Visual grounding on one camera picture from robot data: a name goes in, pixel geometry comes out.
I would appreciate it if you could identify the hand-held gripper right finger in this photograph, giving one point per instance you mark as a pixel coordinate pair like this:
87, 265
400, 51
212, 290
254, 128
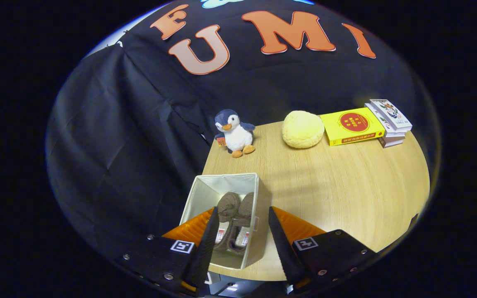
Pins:
282, 248

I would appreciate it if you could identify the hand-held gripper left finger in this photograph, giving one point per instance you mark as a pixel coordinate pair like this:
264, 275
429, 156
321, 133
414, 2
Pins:
207, 248

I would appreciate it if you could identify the brown suede shoe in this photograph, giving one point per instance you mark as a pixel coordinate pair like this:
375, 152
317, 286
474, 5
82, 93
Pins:
246, 207
227, 205

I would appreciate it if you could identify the beige fabric storage box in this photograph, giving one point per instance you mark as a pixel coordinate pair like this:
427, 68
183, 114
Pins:
209, 186

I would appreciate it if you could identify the blue and white penguin plush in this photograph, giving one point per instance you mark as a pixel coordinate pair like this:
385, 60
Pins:
238, 136

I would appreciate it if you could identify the yellow round bread plush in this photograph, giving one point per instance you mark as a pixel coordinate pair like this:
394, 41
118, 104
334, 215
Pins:
302, 129

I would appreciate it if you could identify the black backdrop cloth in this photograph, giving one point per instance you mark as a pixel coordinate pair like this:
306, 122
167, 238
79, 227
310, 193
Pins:
118, 145

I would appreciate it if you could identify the yellow book with red circle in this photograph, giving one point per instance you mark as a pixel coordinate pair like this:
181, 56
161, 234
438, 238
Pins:
352, 126

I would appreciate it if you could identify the dark red book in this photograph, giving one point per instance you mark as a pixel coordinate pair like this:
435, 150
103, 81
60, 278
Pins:
391, 141

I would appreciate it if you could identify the plain white book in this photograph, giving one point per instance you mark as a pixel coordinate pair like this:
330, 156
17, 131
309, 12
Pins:
391, 133

